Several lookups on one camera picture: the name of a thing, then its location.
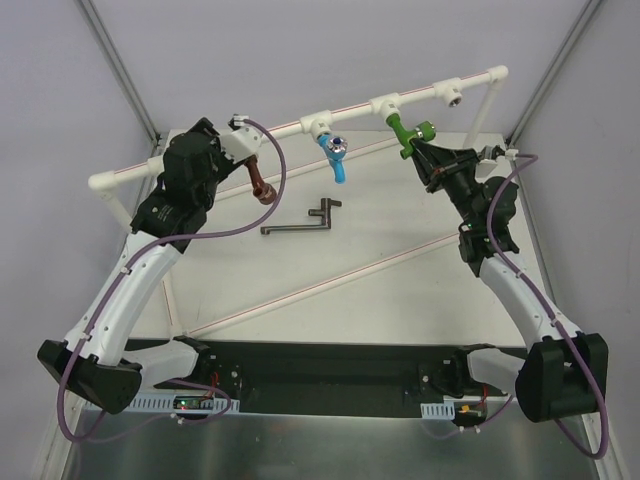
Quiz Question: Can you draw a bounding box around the blue plastic water faucet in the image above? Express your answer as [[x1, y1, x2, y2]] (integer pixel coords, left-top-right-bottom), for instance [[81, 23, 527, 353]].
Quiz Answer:
[[317, 133, 348, 184]]

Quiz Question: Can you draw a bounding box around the brown plastic water faucet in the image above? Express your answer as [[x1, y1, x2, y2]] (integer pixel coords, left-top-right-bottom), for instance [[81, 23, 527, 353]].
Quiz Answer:
[[244, 155, 277, 205]]

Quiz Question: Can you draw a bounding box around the left white cable duct board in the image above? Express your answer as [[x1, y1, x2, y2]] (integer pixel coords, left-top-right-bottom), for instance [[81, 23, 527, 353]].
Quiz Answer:
[[125, 393, 240, 415]]

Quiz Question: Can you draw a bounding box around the right white cable duct board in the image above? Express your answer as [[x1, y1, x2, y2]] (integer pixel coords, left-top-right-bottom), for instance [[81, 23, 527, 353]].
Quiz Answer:
[[419, 400, 487, 421]]

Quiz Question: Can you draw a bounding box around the grey metal long-spout faucet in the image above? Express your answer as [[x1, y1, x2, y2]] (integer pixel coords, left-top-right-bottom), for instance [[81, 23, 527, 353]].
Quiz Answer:
[[259, 196, 342, 237]]

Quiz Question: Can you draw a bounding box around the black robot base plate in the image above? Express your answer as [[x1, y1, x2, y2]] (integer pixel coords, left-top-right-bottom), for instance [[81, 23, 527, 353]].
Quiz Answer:
[[94, 335, 519, 419]]

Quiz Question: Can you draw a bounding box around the aluminium enclosure frame post left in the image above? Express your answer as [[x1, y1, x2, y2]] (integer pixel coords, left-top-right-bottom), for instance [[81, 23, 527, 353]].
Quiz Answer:
[[74, 0, 161, 145]]

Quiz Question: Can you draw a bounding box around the aluminium enclosure frame post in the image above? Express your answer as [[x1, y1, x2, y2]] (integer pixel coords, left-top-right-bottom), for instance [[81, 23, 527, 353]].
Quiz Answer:
[[74, 0, 161, 145], [505, 0, 607, 147]]

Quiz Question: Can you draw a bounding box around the green plastic water faucet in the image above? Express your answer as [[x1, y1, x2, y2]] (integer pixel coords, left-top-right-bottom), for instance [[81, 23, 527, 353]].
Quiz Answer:
[[385, 113, 436, 160]]

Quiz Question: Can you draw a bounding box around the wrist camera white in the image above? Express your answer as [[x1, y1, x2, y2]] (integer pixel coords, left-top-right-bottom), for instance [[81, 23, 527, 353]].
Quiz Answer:
[[220, 115, 262, 164], [478, 145, 519, 170]]

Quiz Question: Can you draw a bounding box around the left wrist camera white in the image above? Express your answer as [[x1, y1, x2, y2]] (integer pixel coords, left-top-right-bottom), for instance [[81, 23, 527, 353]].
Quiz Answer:
[[220, 115, 262, 164]]

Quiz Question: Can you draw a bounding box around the white PVC pipe frame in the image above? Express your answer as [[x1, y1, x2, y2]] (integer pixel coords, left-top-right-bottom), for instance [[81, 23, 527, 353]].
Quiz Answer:
[[88, 64, 510, 339]]

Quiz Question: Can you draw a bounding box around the aluminium enclosure frame post right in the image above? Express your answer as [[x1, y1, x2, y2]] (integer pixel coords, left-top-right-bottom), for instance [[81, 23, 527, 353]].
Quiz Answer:
[[505, 0, 607, 147]]

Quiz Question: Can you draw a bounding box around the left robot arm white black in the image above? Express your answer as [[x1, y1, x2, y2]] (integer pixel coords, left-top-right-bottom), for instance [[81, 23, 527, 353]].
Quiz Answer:
[[37, 118, 237, 414]]

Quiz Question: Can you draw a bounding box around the white cable duct board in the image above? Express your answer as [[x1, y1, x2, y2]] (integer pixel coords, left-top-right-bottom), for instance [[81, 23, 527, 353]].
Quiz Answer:
[[125, 393, 240, 415], [419, 400, 487, 421]]

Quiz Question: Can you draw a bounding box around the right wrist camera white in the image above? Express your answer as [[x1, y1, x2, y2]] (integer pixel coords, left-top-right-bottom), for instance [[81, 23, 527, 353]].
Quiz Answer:
[[478, 145, 519, 170]]

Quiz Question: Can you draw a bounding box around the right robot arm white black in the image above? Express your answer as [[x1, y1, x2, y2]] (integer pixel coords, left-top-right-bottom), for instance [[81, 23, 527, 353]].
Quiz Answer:
[[412, 140, 609, 423]]

